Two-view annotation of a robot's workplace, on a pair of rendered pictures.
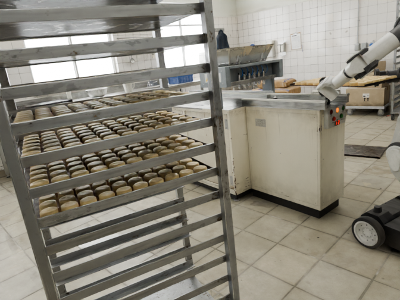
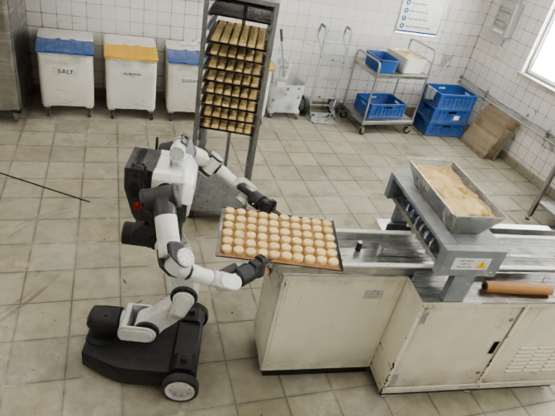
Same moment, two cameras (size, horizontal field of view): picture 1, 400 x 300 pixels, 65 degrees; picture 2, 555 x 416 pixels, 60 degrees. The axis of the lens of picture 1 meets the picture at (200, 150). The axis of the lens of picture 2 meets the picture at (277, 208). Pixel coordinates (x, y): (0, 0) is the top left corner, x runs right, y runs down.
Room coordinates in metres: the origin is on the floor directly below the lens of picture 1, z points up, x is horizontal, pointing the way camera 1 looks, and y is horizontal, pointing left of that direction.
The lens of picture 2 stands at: (2.85, -2.86, 2.42)
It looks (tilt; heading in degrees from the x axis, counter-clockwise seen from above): 33 degrees down; 110
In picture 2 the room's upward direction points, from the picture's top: 12 degrees clockwise
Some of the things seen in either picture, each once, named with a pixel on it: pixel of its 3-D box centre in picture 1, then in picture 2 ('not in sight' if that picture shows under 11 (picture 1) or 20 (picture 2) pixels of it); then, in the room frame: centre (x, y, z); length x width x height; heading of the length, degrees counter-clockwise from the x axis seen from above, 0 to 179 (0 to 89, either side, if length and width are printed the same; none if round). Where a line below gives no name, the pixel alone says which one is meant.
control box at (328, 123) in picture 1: (334, 115); (272, 263); (2.19, -0.98, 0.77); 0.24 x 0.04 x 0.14; 127
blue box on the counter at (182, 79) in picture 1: (180, 78); not in sight; (6.03, 0.20, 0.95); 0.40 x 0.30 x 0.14; 135
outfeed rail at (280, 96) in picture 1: (246, 95); (454, 269); (3.06, -0.51, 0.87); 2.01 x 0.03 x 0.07; 37
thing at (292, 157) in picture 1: (293, 151); (323, 305); (2.48, -0.76, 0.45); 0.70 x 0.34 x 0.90; 37
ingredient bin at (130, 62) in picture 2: not in sight; (130, 78); (-0.72, 1.28, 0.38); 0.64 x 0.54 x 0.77; 133
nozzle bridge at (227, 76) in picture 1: (243, 83); (433, 233); (2.88, -0.46, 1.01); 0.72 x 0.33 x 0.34; 127
